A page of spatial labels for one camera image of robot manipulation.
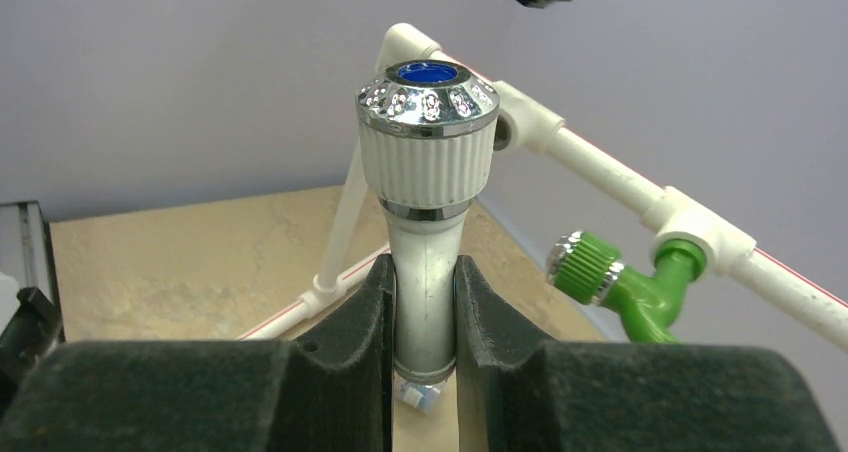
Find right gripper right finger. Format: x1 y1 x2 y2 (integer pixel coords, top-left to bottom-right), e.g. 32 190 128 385
455 256 839 451

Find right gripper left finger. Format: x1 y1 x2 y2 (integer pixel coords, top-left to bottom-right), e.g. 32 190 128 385
1 255 395 451

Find white water faucet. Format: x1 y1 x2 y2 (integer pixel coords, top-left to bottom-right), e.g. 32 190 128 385
356 59 500 385

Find green water faucet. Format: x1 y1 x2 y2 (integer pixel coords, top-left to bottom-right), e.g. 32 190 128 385
545 231 708 343

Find white pipe frame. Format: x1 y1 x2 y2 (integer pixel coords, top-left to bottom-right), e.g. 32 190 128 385
246 23 847 347

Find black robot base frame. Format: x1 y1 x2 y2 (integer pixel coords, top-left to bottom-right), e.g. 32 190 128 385
1 201 65 411

